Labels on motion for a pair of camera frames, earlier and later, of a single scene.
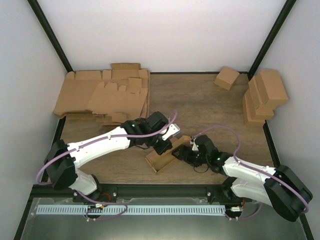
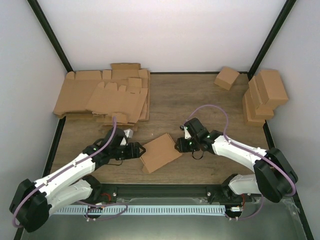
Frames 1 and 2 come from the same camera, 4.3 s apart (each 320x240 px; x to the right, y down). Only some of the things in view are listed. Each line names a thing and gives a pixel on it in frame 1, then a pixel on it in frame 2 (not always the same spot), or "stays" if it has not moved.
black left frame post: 42,18 stays
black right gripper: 187,158 -> 182,147
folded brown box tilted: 225,77 stays
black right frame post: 267,44 stays
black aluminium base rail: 155,192 stays
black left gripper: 167,145 -> 134,152
